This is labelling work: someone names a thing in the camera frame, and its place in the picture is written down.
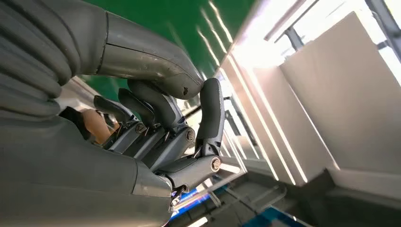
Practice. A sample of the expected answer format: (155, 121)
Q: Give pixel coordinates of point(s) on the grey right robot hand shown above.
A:
(62, 175)

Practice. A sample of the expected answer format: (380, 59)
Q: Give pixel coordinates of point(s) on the tan brown object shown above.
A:
(95, 125)

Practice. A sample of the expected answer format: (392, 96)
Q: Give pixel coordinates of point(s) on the white partition panel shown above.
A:
(344, 103)

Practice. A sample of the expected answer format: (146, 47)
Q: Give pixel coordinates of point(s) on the black window frame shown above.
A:
(387, 22)

